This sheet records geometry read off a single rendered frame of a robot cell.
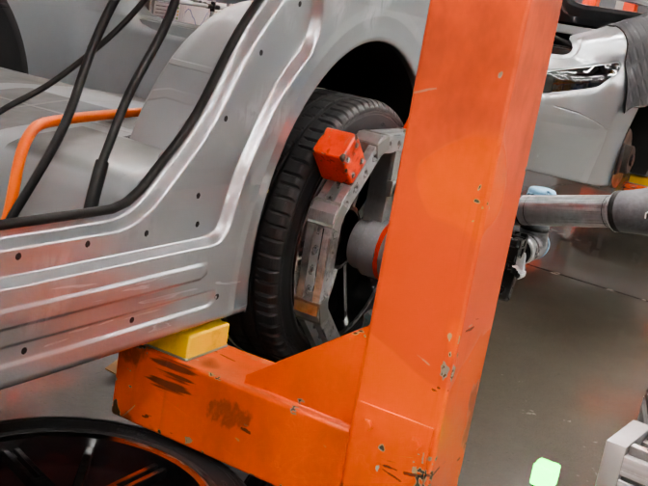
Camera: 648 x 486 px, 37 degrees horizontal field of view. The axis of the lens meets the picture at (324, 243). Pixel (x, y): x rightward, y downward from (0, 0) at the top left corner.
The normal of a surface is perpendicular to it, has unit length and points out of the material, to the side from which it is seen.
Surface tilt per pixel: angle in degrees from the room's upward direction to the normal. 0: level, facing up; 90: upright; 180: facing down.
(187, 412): 90
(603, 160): 98
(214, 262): 90
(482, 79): 90
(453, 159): 90
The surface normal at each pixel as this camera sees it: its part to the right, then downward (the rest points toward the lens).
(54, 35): 0.85, 0.26
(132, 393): -0.50, 0.13
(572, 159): 0.20, 0.47
